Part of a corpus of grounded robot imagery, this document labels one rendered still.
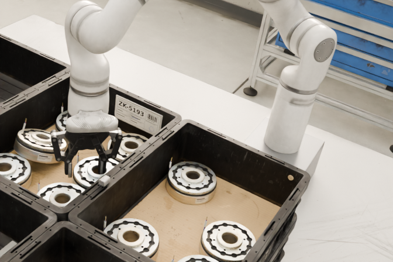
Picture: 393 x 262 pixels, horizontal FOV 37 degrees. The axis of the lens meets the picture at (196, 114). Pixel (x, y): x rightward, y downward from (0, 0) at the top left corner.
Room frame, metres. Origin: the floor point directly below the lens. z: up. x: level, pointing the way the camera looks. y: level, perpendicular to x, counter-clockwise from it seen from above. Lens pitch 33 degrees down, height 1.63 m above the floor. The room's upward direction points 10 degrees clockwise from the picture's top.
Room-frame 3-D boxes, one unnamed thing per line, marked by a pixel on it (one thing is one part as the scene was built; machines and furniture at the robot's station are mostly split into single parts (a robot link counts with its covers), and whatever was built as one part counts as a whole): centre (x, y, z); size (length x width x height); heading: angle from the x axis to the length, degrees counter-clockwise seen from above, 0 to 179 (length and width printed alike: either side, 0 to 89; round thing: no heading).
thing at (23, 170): (0.88, 0.35, 0.86); 0.10 x 0.10 x 0.01
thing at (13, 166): (0.88, 0.35, 0.86); 0.05 x 0.05 x 0.01
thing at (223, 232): (0.80, -0.10, 0.86); 0.05 x 0.05 x 0.01
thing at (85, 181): (0.93, 0.17, 0.86); 0.10 x 0.10 x 0.01
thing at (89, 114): (0.90, 0.19, 1.04); 0.11 x 0.09 x 0.06; 20
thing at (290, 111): (1.23, -0.22, 0.89); 0.09 x 0.09 x 0.17; 75
